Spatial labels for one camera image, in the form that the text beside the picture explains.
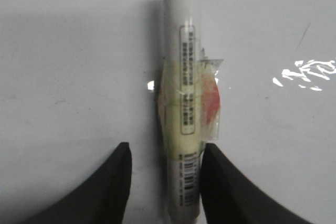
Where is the whiteboard with aluminium frame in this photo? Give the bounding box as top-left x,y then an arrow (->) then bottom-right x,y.
1,0 -> 335,223

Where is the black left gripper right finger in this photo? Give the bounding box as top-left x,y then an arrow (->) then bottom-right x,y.
200,143 -> 308,223

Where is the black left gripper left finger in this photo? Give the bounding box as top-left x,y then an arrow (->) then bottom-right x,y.
22,142 -> 132,223

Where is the white whiteboard marker pen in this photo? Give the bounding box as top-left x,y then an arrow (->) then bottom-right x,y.
158,0 -> 220,223

